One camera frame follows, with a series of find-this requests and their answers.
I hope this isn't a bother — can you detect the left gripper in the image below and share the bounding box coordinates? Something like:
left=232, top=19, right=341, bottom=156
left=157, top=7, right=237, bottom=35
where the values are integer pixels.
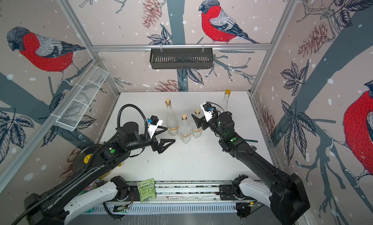
left=126, top=125, right=175, bottom=154

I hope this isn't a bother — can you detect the small corked labelled bottle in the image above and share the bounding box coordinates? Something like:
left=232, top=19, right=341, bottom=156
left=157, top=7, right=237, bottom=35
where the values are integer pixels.
left=191, top=109, right=203, bottom=139

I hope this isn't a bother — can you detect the yellow cap glass bottle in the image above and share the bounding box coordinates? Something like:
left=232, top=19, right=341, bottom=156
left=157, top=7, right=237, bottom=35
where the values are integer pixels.
left=220, top=90, right=231, bottom=112

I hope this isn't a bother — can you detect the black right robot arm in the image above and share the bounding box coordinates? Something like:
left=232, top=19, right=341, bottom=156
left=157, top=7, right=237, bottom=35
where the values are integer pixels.
left=192, top=112, right=310, bottom=225

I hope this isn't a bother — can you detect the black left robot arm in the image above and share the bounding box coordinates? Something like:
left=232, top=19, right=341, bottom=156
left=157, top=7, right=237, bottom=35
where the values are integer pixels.
left=13, top=104, right=175, bottom=225

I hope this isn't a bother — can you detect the tall corked glass bottle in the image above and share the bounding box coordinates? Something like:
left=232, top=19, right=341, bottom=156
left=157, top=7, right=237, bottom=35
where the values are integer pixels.
left=165, top=99, right=179, bottom=136

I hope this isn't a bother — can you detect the small corked glass bottle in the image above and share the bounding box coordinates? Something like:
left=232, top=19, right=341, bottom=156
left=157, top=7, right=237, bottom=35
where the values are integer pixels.
left=179, top=114, right=191, bottom=143

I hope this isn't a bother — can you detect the green snack packet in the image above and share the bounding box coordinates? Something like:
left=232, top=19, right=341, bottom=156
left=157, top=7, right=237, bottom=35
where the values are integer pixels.
left=137, top=178, right=156, bottom=203

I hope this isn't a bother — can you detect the black hanging metal basket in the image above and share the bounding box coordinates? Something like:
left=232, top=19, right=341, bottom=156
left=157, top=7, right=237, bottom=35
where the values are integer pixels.
left=150, top=48, right=213, bottom=70

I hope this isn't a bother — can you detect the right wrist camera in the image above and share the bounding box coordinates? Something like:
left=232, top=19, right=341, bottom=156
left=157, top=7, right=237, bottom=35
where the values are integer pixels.
left=201, top=102, right=218, bottom=122

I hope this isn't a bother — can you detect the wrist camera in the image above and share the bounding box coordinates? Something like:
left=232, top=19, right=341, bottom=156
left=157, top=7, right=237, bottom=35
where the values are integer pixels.
left=201, top=102, right=218, bottom=122
left=147, top=115, right=163, bottom=138

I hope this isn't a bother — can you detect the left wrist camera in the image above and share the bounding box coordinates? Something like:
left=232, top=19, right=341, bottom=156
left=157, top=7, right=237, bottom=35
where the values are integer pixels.
left=147, top=115, right=163, bottom=138

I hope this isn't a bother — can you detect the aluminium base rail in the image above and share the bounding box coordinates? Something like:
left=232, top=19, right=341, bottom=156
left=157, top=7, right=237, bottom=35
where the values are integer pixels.
left=62, top=179, right=302, bottom=215

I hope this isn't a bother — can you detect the white wire mesh basket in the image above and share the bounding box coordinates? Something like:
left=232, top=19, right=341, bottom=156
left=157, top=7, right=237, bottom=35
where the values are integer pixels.
left=54, top=66, right=109, bottom=132

